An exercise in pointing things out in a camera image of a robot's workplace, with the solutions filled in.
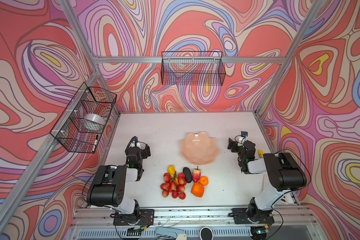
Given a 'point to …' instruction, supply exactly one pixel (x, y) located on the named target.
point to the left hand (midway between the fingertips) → (140, 144)
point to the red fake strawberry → (196, 175)
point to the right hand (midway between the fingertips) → (236, 141)
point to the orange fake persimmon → (197, 189)
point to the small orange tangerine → (203, 180)
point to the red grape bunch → (170, 185)
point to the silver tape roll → (95, 119)
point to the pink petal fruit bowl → (199, 149)
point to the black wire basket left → (81, 125)
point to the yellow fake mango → (171, 170)
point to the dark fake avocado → (188, 174)
